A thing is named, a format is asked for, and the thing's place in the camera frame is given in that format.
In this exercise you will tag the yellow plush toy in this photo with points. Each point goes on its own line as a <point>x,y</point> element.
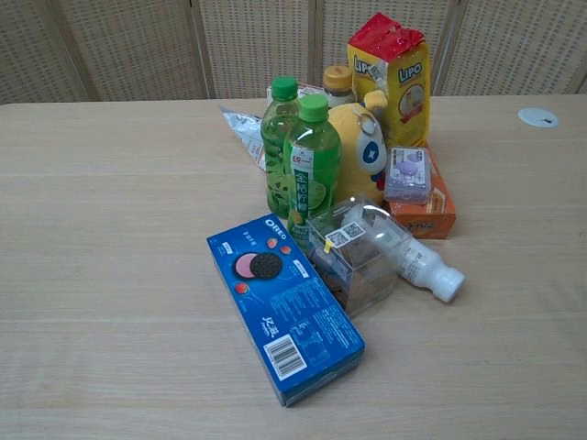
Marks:
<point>362,151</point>

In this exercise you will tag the blue Oreo cookie box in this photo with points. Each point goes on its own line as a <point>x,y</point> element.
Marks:
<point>284,302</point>

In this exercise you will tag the green lime drink bottle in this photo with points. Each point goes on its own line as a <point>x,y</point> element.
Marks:
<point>312,165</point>

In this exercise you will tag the beige folding screen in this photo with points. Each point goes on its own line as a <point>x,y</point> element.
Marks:
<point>183,46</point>

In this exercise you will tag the purple plastic-wrapped small box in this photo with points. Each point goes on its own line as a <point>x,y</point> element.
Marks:
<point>409,176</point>

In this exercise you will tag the silver foil snack bag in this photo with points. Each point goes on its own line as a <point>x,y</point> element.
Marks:
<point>245,133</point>

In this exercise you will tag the yellow red Lipo bag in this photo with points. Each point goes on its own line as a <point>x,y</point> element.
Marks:
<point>403,91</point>

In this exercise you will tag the clear plastic box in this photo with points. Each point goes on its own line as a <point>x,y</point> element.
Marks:
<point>353,256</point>

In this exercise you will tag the white milk bottle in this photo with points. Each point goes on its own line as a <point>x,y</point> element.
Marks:
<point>428,268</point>

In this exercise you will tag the orange cardboard box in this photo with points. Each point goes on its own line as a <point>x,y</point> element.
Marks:
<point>435,211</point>

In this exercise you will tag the green tea bottle leaf label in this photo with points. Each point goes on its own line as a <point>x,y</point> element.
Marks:
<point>277,156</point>

